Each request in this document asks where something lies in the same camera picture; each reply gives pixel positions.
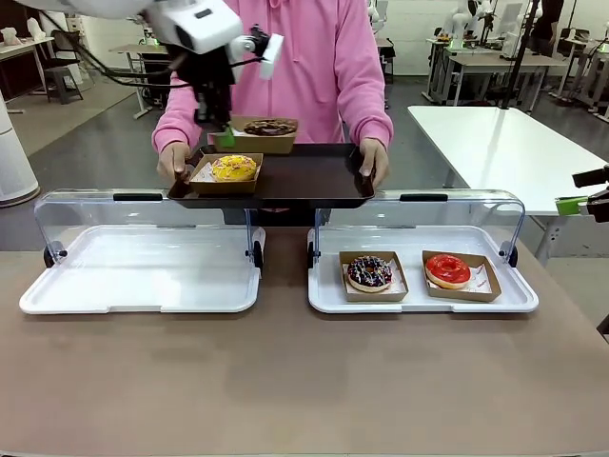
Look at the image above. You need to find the black serving tray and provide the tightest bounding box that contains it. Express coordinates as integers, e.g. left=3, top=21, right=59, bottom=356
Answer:
left=167, top=143, right=377, bottom=210

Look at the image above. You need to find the yellow frosted donut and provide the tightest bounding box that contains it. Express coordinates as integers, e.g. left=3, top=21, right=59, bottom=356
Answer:
left=188, top=151, right=265, bottom=195

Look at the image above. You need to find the person's left hand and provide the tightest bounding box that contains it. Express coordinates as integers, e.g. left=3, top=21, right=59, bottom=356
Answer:
left=357, top=137, right=391, bottom=189

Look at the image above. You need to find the clear display lid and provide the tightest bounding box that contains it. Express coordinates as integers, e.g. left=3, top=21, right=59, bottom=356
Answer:
left=307, top=189, right=527, bottom=270
left=33, top=189, right=265, bottom=276

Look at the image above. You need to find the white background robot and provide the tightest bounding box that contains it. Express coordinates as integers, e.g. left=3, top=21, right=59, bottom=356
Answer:
left=446, top=0, right=482, bottom=50

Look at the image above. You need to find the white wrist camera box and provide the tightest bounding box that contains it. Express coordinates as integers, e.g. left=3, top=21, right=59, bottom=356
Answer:
left=227, top=26, right=285, bottom=82

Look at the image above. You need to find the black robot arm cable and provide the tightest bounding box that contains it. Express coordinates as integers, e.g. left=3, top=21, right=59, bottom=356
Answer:
left=37, top=9, right=194, bottom=91

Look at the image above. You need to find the dark glazed sprinkled donut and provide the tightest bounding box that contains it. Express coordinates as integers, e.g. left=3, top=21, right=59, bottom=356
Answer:
left=346, top=255, right=394, bottom=292

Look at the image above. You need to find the person's right forearm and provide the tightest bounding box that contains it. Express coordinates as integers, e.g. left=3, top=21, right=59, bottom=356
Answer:
left=151, top=88, right=201, bottom=153

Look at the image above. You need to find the person in pink hoodie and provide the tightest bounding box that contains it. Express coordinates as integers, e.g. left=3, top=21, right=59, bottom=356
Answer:
left=151, top=0, right=395, bottom=228

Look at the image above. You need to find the wooden lab table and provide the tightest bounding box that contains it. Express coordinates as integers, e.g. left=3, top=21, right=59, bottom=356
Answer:
left=108, top=42, right=170, bottom=120
left=445, top=52, right=568, bottom=109

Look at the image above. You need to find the red glazed donut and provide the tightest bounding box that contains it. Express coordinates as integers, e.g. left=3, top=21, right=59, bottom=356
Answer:
left=425, top=252, right=472, bottom=290

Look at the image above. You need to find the grey office chair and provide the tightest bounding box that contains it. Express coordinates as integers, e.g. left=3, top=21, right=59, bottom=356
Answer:
left=46, top=29, right=96, bottom=105

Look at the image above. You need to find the person's right hand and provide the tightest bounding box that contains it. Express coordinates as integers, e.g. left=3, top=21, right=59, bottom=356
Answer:
left=156, top=142, right=191, bottom=181

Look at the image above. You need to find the white cylinder air purifier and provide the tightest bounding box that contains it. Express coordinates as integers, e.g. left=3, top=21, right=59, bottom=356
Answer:
left=0, top=88, right=41, bottom=209

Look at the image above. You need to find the white display tray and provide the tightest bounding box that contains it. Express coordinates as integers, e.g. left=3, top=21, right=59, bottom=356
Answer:
left=306, top=224, right=540, bottom=314
left=18, top=223, right=266, bottom=315

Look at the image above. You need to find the yellow sprinkled donut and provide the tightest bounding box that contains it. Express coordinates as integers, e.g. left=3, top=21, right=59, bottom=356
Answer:
left=211, top=152, right=258, bottom=184

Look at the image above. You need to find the white table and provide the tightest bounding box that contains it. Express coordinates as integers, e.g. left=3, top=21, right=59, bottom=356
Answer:
left=407, top=104, right=609, bottom=267

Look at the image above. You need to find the black tripod stand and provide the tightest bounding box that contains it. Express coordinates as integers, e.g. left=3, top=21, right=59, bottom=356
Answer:
left=500, top=0, right=544, bottom=111

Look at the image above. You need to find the chocolate sprinkled donut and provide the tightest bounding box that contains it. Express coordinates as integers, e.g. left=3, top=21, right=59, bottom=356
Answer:
left=339, top=250, right=409, bottom=303

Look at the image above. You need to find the red frosted donut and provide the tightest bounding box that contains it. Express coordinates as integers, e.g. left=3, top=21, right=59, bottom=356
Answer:
left=422, top=249, right=503, bottom=304

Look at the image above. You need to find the person in dark clothes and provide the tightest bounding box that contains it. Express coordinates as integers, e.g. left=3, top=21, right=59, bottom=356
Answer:
left=529, top=0, right=566, bottom=54

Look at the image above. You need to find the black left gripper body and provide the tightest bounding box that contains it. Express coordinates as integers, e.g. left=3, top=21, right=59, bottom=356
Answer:
left=171, top=43, right=237, bottom=97

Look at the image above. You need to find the person's left forearm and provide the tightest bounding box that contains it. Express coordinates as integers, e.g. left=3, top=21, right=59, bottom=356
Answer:
left=349, top=88, right=395, bottom=147

